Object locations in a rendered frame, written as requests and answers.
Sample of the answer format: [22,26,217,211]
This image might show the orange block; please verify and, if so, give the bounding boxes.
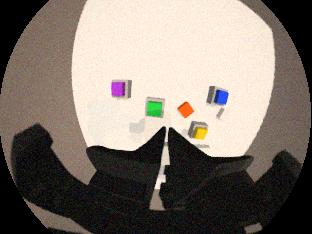
[177,101,195,118]

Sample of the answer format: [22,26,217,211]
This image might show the green button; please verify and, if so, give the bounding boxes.
[144,97,165,118]

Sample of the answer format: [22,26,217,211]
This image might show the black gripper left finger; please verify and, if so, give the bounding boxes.
[85,126,167,201]

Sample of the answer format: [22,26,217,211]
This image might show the yellow button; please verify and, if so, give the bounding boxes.
[188,120,209,140]

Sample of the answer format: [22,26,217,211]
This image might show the blue button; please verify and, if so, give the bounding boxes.
[207,85,229,106]

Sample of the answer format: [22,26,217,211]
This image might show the purple button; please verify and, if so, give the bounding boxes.
[111,78,132,98]

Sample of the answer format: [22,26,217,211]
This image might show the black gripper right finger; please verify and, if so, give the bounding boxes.
[168,126,255,205]

